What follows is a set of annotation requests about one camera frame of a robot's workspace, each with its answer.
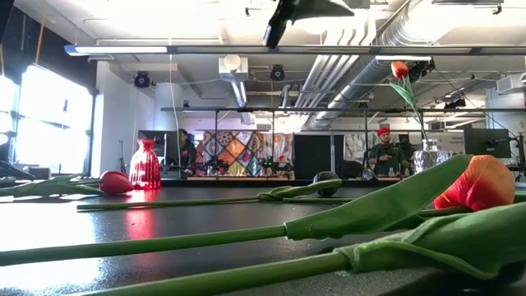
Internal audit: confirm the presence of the colourful patchwork quilt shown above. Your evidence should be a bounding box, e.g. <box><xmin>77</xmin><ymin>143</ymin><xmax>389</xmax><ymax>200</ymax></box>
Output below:
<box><xmin>195</xmin><ymin>131</ymin><xmax>268</xmax><ymax>178</ymax></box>

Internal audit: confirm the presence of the white ceiling unit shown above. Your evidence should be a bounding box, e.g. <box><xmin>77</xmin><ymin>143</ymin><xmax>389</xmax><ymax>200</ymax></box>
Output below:
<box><xmin>218</xmin><ymin>53</ymin><xmax>250</xmax><ymax>82</ymax></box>

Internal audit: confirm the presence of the bright window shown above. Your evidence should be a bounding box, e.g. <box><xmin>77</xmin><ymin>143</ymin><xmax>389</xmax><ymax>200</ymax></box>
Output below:
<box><xmin>0</xmin><ymin>63</ymin><xmax>95</xmax><ymax>176</ymax></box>

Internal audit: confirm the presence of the red ribbed glass vase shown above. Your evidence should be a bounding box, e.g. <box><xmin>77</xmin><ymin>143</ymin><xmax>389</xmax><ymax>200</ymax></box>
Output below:
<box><xmin>127</xmin><ymin>138</ymin><xmax>163</xmax><ymax>191</ymax></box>

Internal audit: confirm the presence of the green tulip stem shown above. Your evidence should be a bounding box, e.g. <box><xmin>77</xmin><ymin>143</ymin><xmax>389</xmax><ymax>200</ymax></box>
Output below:
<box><xmin>80</xmin><ymin>201</ymin><xmax>526</xmax><ymax>296</ymax></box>

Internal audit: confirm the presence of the white ceiling light bar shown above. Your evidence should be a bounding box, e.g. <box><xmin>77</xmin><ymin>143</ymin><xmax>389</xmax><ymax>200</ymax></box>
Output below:
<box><xmin>374</xmin><ymin>55</ymin><xmax>432</xmax><ymax>62</ymax></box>

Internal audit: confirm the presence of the aluminium beam with light strip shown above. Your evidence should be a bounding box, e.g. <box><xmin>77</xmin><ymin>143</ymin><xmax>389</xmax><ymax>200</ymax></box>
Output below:
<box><xmin>63</xmin><ymin>43</ymin><xmax>526</xmax><ymax>58</ymax></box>

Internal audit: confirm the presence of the distant wooden table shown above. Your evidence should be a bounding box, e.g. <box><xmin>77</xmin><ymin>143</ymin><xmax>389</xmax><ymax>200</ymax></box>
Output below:
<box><xmin>187</xmin><ymin>175</ymin><xmax>295</xmax><ymax>183</ymax></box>

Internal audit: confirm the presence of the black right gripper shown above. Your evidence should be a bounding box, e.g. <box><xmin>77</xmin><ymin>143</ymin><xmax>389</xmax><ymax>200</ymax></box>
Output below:
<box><xmin>262</xmin><ymin>0</ymin><xmax>355</xmax><ymax>49</ymax></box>

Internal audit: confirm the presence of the orange artificial tulip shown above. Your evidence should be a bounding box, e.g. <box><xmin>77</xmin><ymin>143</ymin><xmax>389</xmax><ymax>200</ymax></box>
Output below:
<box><xmin>389</xmin><ymin>60</ymin><xmax>431</xmax><ymax>143</ymax></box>
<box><xmin>0</xmin><ymin>154</ymin><xmax>515</xmax><ymax>267</ymax></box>

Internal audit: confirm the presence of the person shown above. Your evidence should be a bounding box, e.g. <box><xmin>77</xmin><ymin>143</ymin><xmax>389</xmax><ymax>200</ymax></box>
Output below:
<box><xmin>176</xmin><ymin>128</ymin><xmax>198</xmax><ymax>176</ymax></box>
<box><xmin>367</xmin><ymin>126</ymin><xmax>410</xmax><ymax>177</ymax></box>

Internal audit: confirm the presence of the white air conditioner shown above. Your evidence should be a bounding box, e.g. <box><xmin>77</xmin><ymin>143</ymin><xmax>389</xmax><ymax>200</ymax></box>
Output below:
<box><xmin>495</xmin><ymin>72</ymin><xmax>526</xmax><ymax>95</ymax></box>

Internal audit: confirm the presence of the red artificial tulip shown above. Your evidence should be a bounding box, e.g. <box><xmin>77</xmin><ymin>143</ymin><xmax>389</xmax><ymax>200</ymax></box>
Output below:
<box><xmin>0</xmin><ymin>170</ymin><xmax>135</xmax><ymax>197</ymax></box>

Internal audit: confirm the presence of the clear dimpled glass vase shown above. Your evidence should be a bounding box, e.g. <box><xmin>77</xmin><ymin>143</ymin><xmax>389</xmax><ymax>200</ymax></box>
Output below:
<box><xmin>413</xmin><ymin>138</ymin><xmax>449</xmax><ymax>176</ymax></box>

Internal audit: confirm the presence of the silver ventilation duct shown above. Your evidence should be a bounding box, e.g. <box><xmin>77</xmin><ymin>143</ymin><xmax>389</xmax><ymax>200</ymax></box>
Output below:
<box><xmin>311</xmin><ymin>0</ymin><xmax>436</xmax><ymax>129</ymax></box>

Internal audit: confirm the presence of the white printed sign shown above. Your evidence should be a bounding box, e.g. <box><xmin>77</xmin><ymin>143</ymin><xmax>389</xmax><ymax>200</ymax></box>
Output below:
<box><xmin>435</xmin><ymin>131</ymin><xmax>466</xmax><ymax>156</ymax></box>

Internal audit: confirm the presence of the orange floral cloth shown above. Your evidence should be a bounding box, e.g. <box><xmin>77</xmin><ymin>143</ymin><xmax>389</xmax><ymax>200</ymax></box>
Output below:
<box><xmin>262</xmin><ymin>132</ymin><xmax>295</xmax><ymax>165</ymax></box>

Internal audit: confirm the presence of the white leaf print cloth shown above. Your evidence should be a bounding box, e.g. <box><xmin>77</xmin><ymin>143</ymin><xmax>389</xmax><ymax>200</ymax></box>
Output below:
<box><xmin>344</xmin><ymin>133</ymin><xmax>373</xmax><ymax>164</ymax></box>

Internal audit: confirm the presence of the yellow hanging strap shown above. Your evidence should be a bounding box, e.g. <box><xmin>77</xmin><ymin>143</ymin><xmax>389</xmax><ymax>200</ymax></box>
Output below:
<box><xmin>35</xmin><ymin>0</ymin><xmax>47</xmax><ymax>65</ymax></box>

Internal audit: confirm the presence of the distant black metal frame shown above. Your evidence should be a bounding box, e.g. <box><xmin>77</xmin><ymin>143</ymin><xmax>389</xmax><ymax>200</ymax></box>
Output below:
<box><xmin>159</xmin><ymin>105</ymin><xmax>526</xmax><ymax>180</ymax></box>

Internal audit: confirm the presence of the black computer monitor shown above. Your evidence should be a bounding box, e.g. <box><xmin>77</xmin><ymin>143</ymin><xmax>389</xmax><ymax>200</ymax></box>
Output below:
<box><xmin>137</xmin><ymin>130</ymin><xmax>182</xmax><ymax>160</ymax></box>
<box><xmin>464</xmin><ymin>127</ymin><xmax>513</xmax><ymax>160</ymax></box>

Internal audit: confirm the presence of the black partition panel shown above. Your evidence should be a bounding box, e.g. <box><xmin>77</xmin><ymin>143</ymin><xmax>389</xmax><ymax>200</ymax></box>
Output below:
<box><xmin>293</xmin><ymin>134</ymin><xmax>346</xmax><ymax>180</ymax></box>

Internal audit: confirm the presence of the small grey box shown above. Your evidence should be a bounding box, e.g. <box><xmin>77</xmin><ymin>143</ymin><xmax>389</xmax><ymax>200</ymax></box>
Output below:
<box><xmin>27</xmin><ymin>166</ymin><xmax>53</xmax><ymax>181</ymax></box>

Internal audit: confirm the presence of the black track light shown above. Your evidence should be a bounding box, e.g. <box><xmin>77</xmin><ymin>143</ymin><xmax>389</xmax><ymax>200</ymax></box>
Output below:
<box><xmin>443</xmin><ymin>97</ymin><xmax>468</xmax><ymax>110</ymax></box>

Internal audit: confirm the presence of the black table mat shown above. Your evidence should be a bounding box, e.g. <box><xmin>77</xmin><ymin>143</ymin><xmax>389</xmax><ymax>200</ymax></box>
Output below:
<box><xmin>0</xmin><ymin>187</ymin><xmax>526</xmax><ymax>296</ymax></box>

